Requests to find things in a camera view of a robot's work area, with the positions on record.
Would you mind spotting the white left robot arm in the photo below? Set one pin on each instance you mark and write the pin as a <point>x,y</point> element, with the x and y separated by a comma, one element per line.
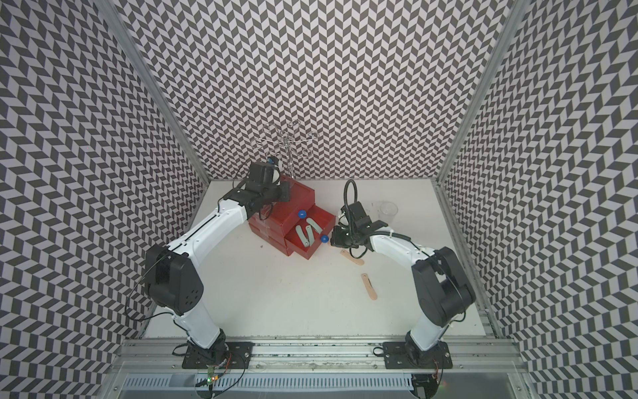
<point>172,277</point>

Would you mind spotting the aluminium corner post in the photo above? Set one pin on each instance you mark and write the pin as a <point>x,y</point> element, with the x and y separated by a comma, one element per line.
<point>111,16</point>
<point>489,74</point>

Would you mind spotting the aluminium corner post left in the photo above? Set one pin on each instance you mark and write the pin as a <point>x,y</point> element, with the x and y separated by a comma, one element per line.
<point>111,16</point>

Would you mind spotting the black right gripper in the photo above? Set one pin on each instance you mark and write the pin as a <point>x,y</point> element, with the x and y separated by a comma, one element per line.
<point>336,238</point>

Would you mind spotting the pink folding knife lower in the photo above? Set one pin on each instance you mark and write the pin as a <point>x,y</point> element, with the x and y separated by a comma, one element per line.
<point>368,287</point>

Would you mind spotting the red drawer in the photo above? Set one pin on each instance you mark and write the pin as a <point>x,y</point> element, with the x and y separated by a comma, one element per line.
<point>325,219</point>

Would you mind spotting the aluminium front rail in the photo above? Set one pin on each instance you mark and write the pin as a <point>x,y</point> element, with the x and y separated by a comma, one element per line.
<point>337,354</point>

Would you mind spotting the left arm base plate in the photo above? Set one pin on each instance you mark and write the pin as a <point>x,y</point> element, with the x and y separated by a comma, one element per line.
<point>227,355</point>

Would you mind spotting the red plastic drawer cabinet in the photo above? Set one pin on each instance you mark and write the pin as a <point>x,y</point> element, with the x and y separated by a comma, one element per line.
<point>279,225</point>

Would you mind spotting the chrome wire stand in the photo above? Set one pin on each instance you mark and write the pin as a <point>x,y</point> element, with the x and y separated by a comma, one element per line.
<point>292,139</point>

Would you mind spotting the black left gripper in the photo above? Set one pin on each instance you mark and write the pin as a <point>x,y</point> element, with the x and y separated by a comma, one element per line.
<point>284,187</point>

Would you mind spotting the mint folding knife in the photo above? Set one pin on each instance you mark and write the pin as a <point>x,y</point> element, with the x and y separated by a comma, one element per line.
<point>302,235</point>
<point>310,235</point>
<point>313,224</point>

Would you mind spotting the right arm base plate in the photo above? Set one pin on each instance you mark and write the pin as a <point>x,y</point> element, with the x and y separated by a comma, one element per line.
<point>402,355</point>

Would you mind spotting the pink folding knife angled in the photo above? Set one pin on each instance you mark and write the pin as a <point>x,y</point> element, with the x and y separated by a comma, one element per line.
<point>347,255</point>

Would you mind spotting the clear drinking glass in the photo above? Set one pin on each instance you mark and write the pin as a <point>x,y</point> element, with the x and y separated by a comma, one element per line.
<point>386,211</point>

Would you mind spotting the aluminium corner post right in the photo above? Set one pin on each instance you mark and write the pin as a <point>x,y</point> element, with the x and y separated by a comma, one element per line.
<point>489,74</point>

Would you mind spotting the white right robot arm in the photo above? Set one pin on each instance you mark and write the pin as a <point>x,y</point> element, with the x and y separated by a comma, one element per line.
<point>442,287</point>

